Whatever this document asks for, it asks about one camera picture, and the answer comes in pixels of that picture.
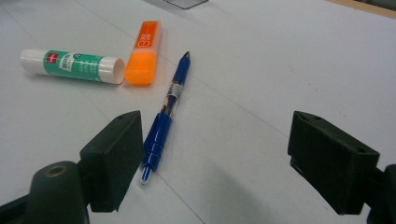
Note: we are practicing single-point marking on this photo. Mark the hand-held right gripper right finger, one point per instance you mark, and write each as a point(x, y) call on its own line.
point(333, 161)

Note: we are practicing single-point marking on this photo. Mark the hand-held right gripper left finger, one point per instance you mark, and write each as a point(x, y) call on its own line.
point(109, 161)

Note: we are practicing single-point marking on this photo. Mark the blue pen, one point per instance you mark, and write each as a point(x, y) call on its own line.
point(160, 133)

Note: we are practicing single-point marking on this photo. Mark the green and white glue stick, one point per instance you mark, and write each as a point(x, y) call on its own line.
point(74, 65)

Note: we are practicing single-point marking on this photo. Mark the orange highlighter marker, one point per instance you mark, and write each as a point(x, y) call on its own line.
point(144, 59)

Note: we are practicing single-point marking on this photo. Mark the white table mat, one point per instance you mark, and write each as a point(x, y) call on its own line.
point(264, 77)

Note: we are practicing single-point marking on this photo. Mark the wooden table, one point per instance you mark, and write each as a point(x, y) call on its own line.
point(373, 9)

